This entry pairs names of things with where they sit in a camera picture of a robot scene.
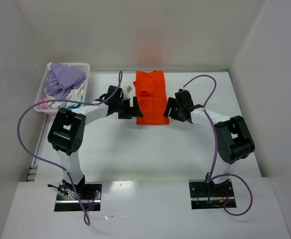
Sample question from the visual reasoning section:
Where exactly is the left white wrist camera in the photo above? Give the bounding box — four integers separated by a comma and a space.
122, 86, 132, 100

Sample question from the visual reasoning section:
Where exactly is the purple t shirt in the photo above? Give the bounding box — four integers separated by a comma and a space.
44, 63, 86, 100

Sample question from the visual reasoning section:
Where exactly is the pink cloth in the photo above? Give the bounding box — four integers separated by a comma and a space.
39, 99, 48, 110

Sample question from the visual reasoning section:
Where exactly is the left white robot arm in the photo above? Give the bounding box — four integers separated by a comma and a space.
48, 86, 143, 199

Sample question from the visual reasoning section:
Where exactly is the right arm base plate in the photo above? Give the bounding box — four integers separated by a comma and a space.
189, 180, 237, 210

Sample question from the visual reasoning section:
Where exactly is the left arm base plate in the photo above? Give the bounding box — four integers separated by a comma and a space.
54, 182, 102, 212

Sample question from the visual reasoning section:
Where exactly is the white t shirt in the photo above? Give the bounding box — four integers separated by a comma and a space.
47, 84, 85, 110

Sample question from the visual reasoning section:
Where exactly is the orange t shirt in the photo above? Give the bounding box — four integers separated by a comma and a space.
134, 71, 169, 125

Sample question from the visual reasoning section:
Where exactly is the white plastic laundry basket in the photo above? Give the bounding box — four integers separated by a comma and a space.
34, 63, 90, 115

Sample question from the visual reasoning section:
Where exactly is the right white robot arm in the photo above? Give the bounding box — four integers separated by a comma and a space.
163, 89, 255, 192

